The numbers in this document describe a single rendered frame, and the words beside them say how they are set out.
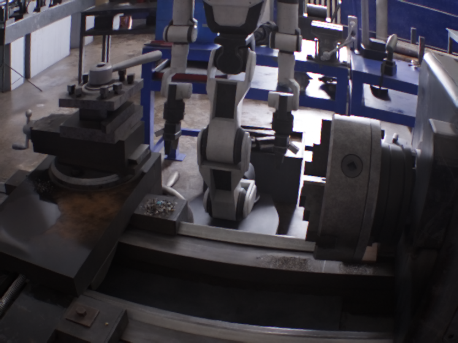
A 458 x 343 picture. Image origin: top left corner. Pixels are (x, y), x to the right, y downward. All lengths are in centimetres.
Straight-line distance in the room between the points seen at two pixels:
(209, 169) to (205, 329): 135
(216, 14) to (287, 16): 28
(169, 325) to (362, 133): 48
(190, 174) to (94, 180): 213
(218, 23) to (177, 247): 112
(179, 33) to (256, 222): 96
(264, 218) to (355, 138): 179
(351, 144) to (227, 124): 136
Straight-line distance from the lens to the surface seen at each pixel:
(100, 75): 122
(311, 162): 90
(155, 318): 98
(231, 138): 215
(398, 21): 800
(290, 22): 211
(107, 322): 93
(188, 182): 323
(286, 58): 213
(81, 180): 124
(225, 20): 209
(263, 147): 299
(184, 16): 219
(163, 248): 119
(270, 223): 256
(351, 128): 84
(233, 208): 239
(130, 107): 126
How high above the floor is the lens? 151
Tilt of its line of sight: 26 degrees down
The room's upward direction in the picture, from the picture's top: 2 degrees clockwise
